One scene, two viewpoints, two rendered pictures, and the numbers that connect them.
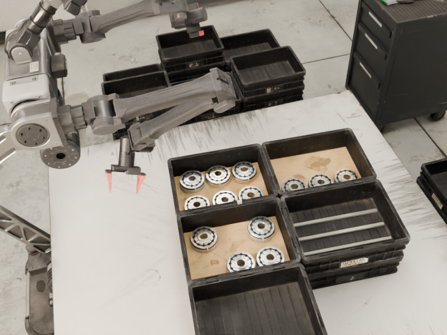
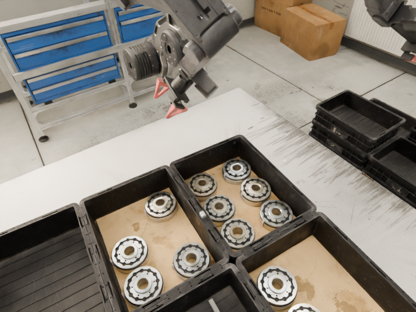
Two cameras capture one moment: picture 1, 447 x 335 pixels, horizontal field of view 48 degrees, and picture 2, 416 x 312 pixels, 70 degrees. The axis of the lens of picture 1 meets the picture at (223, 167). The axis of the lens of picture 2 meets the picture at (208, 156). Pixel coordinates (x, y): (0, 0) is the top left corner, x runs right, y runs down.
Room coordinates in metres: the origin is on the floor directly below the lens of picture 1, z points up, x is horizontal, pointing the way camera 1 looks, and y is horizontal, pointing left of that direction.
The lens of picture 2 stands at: (1.05, -0.52, 1.65)
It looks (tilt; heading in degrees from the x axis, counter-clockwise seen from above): 44 degrees down; 70
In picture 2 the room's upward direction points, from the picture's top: 2 degrees counter-clockwise
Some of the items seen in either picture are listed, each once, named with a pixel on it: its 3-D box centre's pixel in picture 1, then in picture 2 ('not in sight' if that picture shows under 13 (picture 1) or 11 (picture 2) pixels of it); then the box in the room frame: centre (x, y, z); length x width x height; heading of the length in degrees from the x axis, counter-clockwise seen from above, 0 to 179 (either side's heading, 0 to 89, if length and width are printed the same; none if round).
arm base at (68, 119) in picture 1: (70, 118); not in sight; (1.14, 0.44, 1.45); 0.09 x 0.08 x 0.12; 12
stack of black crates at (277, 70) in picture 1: (266, 93); not in sight; (2.53, -0.31, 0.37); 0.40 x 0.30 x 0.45; 102
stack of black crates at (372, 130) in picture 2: (143, 119); (348, 141); (2.36, 0.47, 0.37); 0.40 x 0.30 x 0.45; 102
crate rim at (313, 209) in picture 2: (220, 178); (237, 186); (1.34, 0.01, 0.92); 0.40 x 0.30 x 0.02; 98
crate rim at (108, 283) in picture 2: (236, 238); (148, 229); (1.04, -0.03, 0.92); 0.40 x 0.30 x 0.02; 98
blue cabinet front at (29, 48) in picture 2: not in sight; (69, 59); (0.83, 1.91, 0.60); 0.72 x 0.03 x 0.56; 12
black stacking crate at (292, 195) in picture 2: (221, 186); (236, 197); (1.34, 0.01, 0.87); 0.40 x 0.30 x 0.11; 98
